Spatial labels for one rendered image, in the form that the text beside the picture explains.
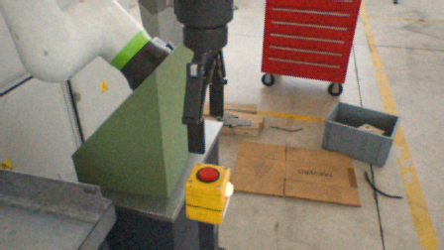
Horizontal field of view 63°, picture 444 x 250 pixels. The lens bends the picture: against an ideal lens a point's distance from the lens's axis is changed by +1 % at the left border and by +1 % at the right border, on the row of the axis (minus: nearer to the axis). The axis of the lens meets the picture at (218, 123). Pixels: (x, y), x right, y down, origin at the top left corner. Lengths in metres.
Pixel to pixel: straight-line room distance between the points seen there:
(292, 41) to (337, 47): 0.34
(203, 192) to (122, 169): 0.26
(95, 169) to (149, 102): 0.27
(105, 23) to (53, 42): 0.15
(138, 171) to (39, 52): 0.34
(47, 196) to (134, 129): 0.23
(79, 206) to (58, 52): 0.33
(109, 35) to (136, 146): 0.28
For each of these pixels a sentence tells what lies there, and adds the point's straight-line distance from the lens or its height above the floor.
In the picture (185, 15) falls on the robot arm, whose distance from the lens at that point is 0.57.
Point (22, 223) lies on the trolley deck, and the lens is 0.84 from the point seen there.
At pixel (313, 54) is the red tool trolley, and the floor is 0.36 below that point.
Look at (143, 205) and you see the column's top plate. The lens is 0.93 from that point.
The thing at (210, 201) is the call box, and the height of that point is 0.87.
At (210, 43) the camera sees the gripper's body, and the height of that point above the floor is 1.20.
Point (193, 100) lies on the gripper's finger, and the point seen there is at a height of 1.12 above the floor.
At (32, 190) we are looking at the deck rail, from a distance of 0.87.
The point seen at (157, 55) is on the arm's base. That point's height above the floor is 1.06.
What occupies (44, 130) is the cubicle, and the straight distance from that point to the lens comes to 1.68.
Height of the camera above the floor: 1.39
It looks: 32 degrees down
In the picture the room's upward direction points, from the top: straight up
